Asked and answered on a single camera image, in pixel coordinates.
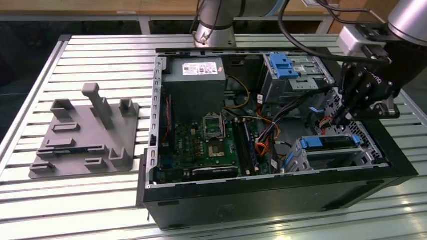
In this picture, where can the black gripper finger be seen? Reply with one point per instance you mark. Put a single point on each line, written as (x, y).
(362, 97)
(347, 87)

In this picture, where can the hard disk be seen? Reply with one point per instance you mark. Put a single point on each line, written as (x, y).
(311, 143)

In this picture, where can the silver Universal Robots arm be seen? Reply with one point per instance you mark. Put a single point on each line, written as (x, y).
(214, 25)

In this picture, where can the grey disk bay cage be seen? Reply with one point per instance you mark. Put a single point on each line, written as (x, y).
(334, 160)

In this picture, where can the black RAM slot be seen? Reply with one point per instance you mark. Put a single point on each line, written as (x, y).
(241, 147)

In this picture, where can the grey optical drive bay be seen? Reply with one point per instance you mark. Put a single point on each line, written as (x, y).
(307, 85)

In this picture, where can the blue drive bay latch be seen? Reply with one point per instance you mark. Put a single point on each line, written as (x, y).
(282, 67)

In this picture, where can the wooden cabinet panel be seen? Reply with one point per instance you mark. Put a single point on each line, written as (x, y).
(354, 7)

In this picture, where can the CPU socket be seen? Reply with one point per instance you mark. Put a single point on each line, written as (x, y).
(214, 126)

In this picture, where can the grey power supply unit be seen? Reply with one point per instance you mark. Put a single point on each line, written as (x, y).
(194, 97)

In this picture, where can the square brown motherboard chip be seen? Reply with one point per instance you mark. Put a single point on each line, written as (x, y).
(217, 151)

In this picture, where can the green motherboard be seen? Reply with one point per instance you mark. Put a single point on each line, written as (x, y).
(190, 150)

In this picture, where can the black open PC case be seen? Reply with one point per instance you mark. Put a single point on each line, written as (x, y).
(234, 205)

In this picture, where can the wooden workbench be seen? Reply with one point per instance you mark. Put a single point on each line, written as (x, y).
(101, 7)

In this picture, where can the grey parts rack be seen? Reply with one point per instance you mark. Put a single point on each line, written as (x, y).
(87, 140)

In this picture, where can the RAM stick in rack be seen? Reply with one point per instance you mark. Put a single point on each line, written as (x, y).
(70, 151)

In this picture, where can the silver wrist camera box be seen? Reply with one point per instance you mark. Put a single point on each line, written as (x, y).
(350, 37)

